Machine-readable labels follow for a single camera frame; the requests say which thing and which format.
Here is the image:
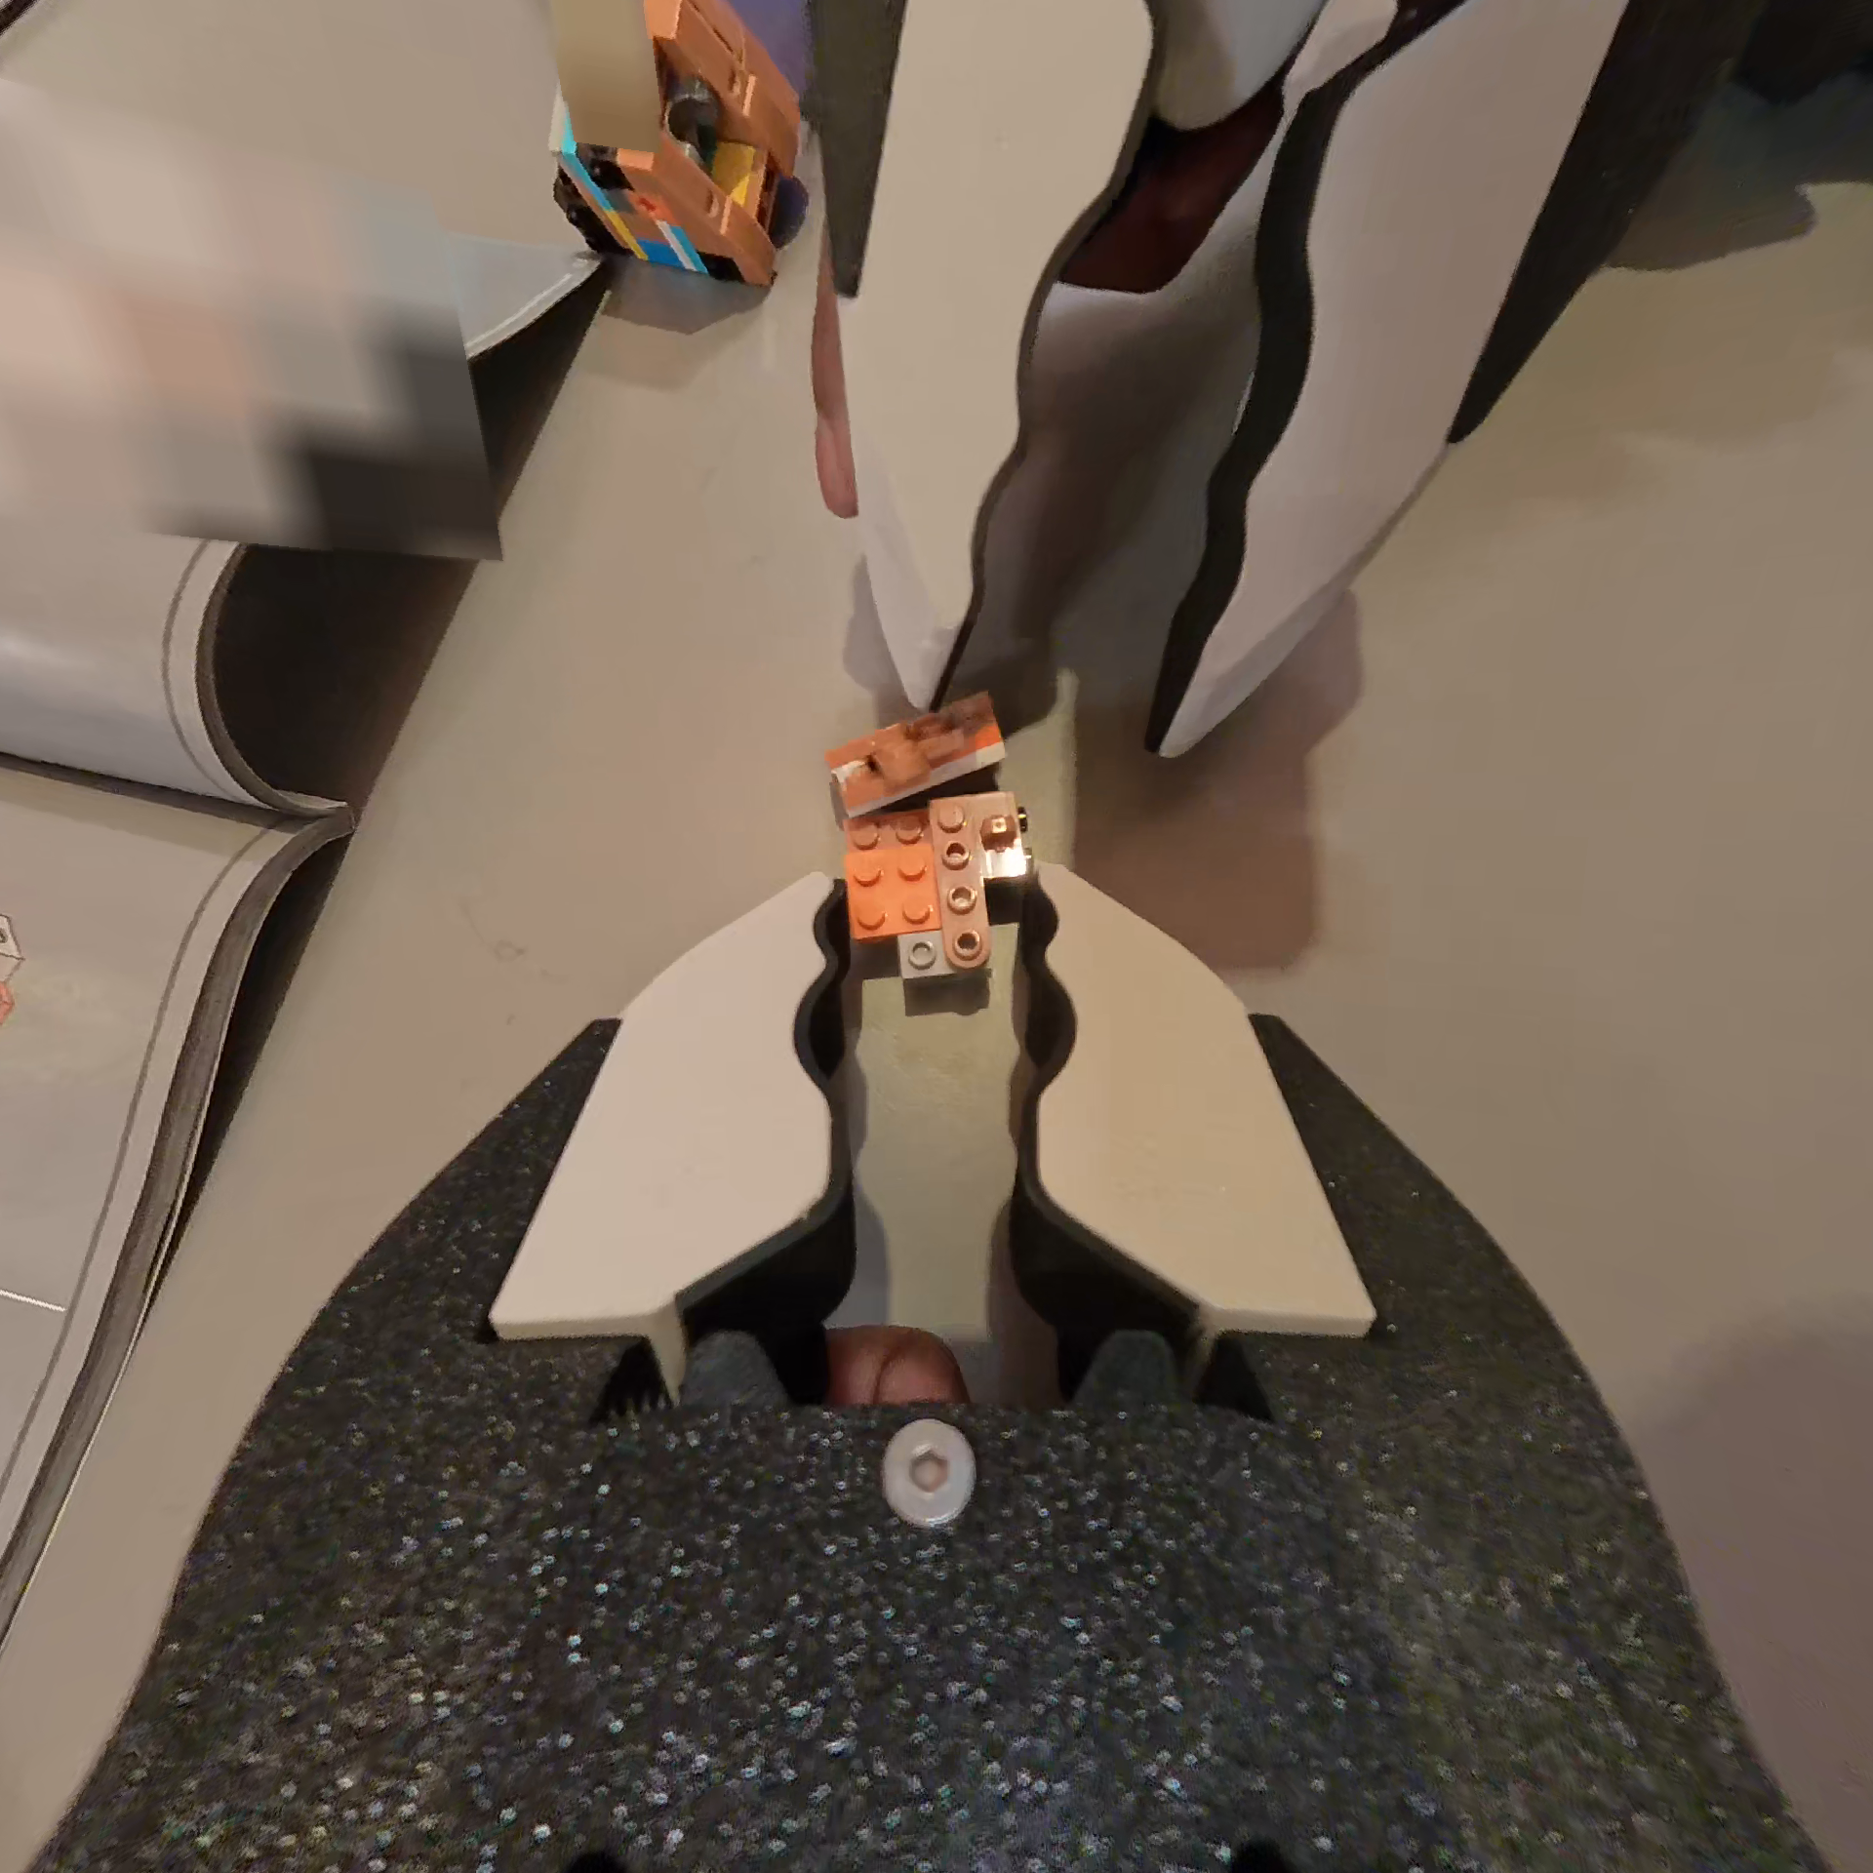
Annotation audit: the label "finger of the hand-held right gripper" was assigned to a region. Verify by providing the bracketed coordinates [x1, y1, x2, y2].
[1144, 0, 1629, 761]
[857, 0, 1311, 711]

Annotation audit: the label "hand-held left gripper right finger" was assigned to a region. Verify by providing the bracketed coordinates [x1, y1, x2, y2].
[1010, 863, 1380, 1344]

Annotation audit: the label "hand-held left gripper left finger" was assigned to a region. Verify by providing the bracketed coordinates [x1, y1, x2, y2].
[487, 873, 858, 1344]

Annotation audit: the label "small orange brown brick assembly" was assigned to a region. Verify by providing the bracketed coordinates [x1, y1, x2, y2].
[843, 790, 1042, 1020]

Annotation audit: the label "tan and orange brick plate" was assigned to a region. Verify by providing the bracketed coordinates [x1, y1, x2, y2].
[823, 692, 1013, 820]

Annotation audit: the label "grey instruction booklet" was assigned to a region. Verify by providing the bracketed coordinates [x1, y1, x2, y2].
[0, 0, 608, 1649]

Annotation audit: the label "grey desk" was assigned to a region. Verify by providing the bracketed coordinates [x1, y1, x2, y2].
[0, 0, 1873, 1873]

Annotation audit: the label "person's left hand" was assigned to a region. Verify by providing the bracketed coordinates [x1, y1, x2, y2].
[828, 1325, 967, 1409]

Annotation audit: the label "colourful brick model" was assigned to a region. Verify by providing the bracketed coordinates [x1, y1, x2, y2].
[549, 0, 810, 289]

